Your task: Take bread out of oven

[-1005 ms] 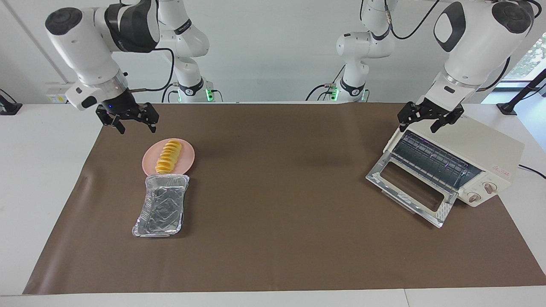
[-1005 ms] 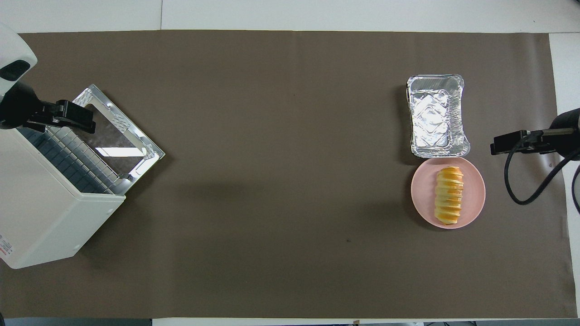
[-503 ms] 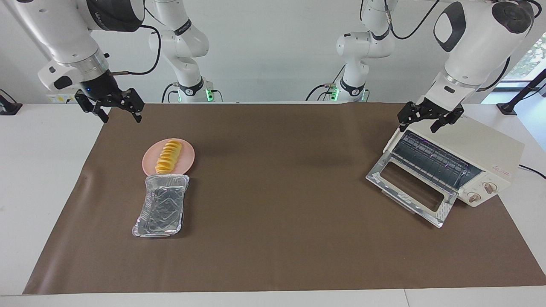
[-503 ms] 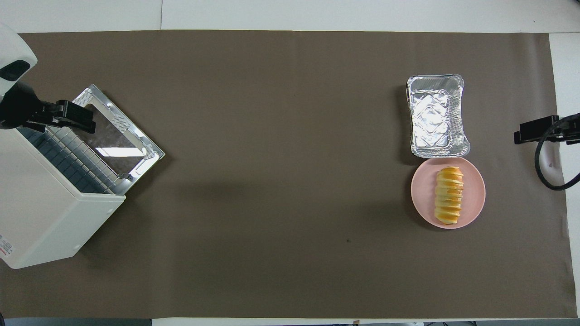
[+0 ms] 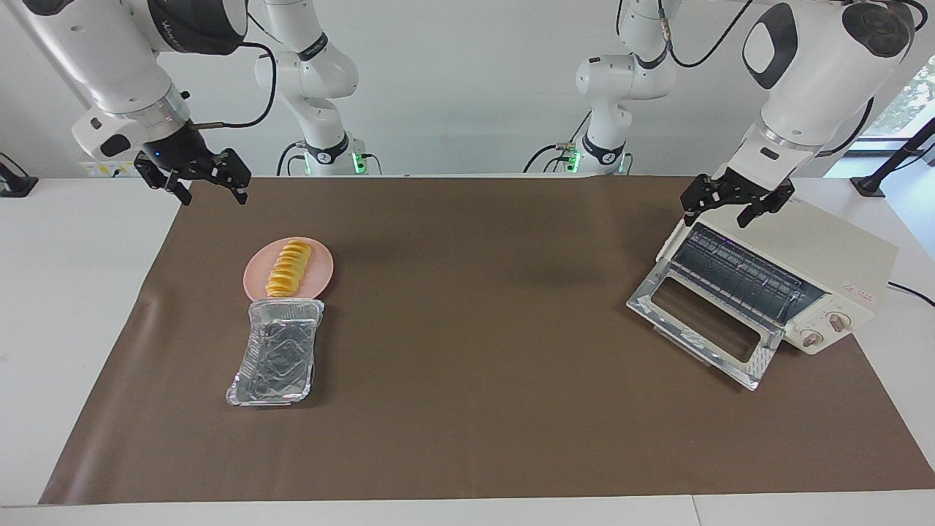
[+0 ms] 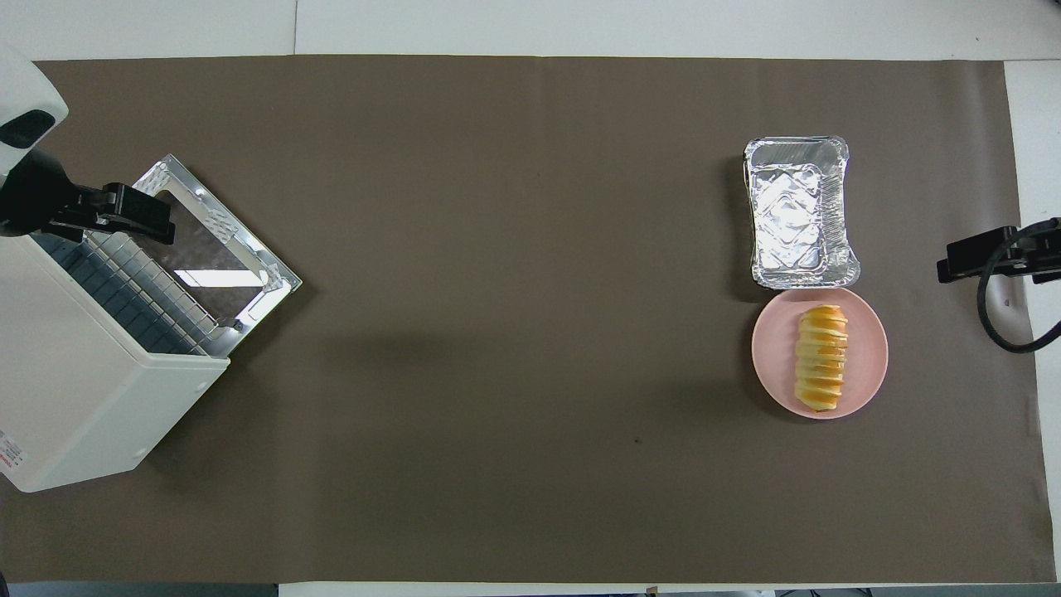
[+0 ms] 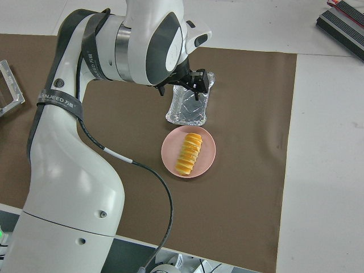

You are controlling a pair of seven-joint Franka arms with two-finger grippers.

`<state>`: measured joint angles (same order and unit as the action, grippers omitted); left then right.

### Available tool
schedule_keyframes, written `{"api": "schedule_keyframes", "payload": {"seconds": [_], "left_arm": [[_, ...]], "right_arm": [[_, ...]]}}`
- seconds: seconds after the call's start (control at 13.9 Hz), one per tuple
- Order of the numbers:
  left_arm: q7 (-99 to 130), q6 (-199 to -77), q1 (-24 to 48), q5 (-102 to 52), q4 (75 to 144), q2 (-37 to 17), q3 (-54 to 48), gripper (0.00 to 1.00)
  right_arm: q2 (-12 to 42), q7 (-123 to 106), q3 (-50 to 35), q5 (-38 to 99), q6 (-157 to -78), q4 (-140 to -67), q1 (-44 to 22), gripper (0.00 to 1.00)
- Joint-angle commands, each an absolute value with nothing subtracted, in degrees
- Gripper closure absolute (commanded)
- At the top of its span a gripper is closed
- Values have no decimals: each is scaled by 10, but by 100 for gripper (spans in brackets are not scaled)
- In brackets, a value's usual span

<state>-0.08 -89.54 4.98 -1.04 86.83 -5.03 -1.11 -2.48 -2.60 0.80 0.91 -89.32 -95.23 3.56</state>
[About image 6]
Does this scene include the wire oven rack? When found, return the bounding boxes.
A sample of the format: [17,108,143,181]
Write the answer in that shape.
[40,231,228,357]

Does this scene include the cream toaster oven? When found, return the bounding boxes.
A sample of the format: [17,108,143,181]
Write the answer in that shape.
[0,235,231,493]

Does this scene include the sliced yellow bread loaf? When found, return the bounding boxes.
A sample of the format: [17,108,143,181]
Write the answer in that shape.
[794,304,850,413]

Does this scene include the aluminium foil tray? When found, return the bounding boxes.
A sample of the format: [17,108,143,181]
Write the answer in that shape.
[744,135,861,291]

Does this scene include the brown paper table mat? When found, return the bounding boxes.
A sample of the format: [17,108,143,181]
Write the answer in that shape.
[0,55,1058,584]

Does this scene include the glass and metal oven door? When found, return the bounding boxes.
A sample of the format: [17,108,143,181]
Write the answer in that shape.
[116,154,303,341]

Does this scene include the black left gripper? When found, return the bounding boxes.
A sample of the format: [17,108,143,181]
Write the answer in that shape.
[0,153,175,245]

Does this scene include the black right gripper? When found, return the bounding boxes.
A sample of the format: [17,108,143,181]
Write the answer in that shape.
[937,217,1061,284]

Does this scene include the pink round plate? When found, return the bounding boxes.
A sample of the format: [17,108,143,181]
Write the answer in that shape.
[752,286,889,420]

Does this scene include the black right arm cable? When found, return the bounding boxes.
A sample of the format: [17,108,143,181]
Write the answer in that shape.
[976,226,1061,356]

